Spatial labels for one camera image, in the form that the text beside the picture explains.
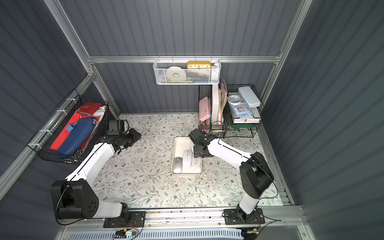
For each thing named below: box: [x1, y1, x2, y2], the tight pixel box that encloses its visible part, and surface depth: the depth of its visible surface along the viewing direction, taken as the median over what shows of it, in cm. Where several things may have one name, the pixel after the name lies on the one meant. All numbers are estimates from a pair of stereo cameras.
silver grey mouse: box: [172, 157, 183, 174], surface depth 93 cm
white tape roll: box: [166, 66, 187, 81], surface depth 86 cm
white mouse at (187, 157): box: [182, 149, 193, 166], surface depth 95 cm
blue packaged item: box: [228, 99, 253, 118], surface depth 94 cm
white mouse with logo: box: [191, 157, 202, 167], surface depth 93 cm
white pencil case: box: [237, 86, 261, 108], surface depth 100 cm
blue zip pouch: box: [58, 117, 97, 157], surface depth 70 cm
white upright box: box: [212, 84, 219, 125], surface depth 98 cm
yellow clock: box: [187, 60, 212, 69], surface depth 90 cm
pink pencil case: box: [198, 96, 211, 122], surface depth 107 cm
